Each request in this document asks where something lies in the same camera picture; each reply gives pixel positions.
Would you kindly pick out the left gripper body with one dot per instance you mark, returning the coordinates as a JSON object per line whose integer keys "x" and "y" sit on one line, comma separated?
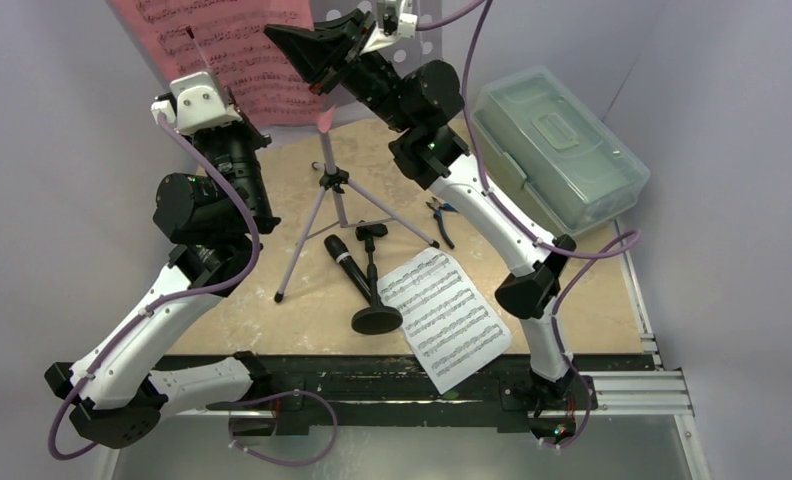
{"x": 231, "y": 153}

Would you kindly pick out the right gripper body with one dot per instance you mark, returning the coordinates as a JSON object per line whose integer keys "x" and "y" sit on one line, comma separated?
{"x": 338, "y": 57}

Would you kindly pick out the pink sheet music page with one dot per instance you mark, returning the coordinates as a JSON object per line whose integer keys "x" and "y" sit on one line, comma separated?
{"x": 183, "y": 37}

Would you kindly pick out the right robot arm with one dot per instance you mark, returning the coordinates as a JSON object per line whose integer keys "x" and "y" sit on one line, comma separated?
{"x": 418, "y": 107}

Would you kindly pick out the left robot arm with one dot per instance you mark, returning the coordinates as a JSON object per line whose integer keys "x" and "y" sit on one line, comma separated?
{"x": 116, "y": 394}

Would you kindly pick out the black handheld microphone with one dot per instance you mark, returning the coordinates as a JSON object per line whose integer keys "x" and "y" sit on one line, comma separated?
{"x": 339, "y": 252}

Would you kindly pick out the clear plastic storage box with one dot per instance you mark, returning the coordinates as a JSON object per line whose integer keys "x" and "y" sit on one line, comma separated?
{"x": 552, "y": 156}

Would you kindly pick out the black desktop microphone stand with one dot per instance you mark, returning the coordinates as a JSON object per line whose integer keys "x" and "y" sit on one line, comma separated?
{"x": 377, "y": 318}

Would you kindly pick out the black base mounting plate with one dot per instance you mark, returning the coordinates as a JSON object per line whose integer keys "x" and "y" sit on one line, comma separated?
{"x": 394, "y": 391}

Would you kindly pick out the white sheet music page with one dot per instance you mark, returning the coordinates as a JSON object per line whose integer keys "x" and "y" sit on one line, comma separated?
{"x": 448, "y": 324}

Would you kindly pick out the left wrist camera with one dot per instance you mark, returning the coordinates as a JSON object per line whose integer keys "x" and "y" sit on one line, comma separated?
{"x": 197, "y": 102}

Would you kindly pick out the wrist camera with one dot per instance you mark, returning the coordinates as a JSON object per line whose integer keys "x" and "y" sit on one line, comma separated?
{"x": 197, "y": 102}
{"x": 394, "y": 20}

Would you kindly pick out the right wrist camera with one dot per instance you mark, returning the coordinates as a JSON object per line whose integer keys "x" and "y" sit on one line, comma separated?
{"x": 394, "y": 20}

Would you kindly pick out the aluminium rail frame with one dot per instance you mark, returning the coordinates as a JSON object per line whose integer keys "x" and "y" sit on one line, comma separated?
{"x": 299, "y": 302}

